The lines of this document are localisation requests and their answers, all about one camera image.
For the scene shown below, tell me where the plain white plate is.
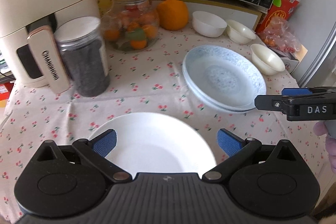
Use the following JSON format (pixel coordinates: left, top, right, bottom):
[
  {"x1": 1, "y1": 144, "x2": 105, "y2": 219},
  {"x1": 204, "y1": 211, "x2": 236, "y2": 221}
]
[{"x1": 90, "y1": 113, "x2": 216, "y2": 176}]

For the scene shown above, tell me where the blue patterned plate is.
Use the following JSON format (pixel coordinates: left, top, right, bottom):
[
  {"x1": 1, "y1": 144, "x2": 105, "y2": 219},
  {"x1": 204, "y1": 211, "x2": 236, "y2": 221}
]
[
  {"x1": 183, "y1": 45, "x2": 266, "y2": 110},
  {"x1": 181, "y1": 61, "x2": 256, "y2": 114}
]

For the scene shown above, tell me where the right hand purple glove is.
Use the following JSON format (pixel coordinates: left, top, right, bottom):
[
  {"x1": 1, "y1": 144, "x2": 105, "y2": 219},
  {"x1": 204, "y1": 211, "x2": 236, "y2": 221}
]
[{"x1": 313, "y1": 120, "x2": 336, "y2": 173}]

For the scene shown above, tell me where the white printed box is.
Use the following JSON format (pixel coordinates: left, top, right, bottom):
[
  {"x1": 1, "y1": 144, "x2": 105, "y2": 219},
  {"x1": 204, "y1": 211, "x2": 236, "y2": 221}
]
[{"x1": 274, "y1": 45, "x2": 308, "y2": 74}]

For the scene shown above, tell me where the cream bowl near right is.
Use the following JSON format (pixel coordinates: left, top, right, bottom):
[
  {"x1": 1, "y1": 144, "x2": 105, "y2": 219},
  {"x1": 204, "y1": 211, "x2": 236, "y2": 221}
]
[{"x1": 251, "y1": 44, "x2": 285, "y2": 76}]

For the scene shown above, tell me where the cream bowl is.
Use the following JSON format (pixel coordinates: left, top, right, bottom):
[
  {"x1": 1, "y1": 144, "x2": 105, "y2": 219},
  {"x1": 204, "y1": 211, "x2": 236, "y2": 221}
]
[
  {"x1": 251, "y1": 44, "x2": 285, "y2": 76},
  {"x1": 226, "y1": 19, "x2": 256, "y2": 44}
]

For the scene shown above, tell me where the plastic bag of snacks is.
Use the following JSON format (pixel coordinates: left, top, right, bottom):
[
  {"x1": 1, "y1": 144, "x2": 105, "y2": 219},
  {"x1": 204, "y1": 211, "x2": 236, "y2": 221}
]
[{"x1": 259, "y1": 16, "x2": 301, "y2": 53}]

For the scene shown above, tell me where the silver refrigerator door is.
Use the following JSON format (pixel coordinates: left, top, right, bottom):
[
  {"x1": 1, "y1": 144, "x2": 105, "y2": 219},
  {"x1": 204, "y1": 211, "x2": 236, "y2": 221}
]
[{"x1": 298, "y1": 24, "x2": 335, "y2": 88}]

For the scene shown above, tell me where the cream bowl middle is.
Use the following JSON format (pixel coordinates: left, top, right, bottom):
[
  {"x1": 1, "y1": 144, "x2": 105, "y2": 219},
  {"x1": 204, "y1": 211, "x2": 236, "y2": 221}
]
[{"x1": 226, "y1": 19, "x2": 256, "y2": 44}]

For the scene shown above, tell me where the red cardboard box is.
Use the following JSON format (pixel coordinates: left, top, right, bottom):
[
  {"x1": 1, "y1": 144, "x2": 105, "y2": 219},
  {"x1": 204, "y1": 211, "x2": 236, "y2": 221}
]
[{"x1": 255, "y1": 0, "x2": 301, "y2": 34}]

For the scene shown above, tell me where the cherry print tablecloth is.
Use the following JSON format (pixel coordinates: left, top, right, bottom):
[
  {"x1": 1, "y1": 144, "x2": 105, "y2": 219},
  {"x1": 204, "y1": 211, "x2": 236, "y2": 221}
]
[{"x1": 1, "y1": 28, "x2": 335, "y2": 223}]

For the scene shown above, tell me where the white bowl far left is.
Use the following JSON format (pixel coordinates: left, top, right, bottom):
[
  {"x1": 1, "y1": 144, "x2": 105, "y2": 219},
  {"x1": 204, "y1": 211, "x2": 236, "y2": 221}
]
[{"x1": 192, "y1": 11, "x2": 227, "y2": 38}]

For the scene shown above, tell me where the dark filled plastic jar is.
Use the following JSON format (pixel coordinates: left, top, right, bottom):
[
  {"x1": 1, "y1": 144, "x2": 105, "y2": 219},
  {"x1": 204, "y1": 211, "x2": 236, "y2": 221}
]
[{"x1": 54, "y1": 16, "x2": 110, "y2": 97}]

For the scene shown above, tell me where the glass jar of small oranges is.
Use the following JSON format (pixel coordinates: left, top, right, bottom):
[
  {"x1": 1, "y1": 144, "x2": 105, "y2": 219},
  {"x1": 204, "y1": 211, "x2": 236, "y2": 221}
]
[{"x1": 101, "y1": 0, "x2": 159, "y2": 52}]

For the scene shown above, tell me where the orange on table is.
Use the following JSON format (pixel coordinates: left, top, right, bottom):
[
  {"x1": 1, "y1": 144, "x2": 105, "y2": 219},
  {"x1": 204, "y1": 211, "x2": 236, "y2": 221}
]
[{"x1": 156, "y1": 0, "x2": 189, "y2": 31}]

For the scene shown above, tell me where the white air fryer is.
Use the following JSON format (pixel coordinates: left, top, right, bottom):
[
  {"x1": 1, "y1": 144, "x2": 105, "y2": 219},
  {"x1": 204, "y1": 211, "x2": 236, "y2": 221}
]
[{"x1": 1, "y1": 0, "x2": 99, "y2": 93}]

